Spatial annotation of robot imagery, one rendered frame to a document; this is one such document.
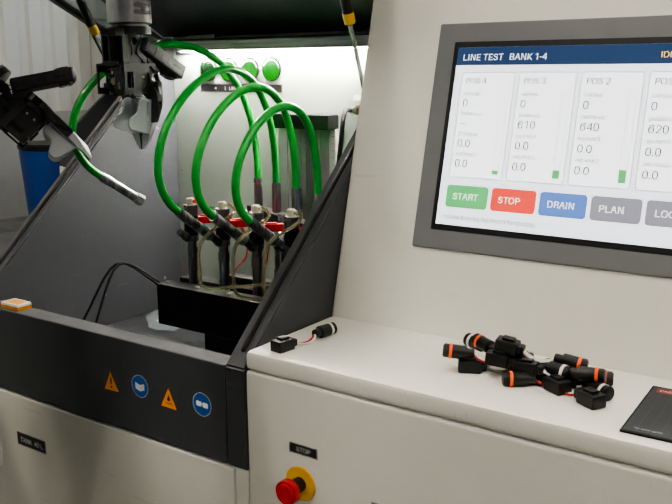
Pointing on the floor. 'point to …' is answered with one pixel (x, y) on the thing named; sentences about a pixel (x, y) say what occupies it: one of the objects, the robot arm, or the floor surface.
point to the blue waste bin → (37, 171)
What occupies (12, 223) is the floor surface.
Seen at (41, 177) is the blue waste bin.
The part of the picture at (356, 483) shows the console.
